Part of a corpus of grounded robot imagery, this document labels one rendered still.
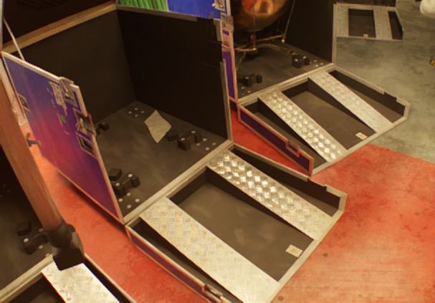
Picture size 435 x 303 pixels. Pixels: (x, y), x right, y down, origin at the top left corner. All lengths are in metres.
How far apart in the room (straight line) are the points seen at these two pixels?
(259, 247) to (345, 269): 0.45
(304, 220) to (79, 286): 1.19
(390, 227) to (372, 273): 0.33
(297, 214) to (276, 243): 0.21
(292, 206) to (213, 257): 0.53
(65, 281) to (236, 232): 0.90
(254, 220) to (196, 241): 0.36
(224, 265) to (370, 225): 0.82
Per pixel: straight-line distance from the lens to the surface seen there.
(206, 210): 2.18
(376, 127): 2.87
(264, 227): 2.08
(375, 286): 1.93
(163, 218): 2.02
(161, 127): 2.64
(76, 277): 1.93
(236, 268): 1.87
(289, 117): 2.73
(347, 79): 3.34
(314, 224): 2.09
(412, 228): 2.21
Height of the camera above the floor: 1.58
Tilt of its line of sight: 35 degrees down
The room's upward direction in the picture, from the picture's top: 6 degrees counter-clockwise
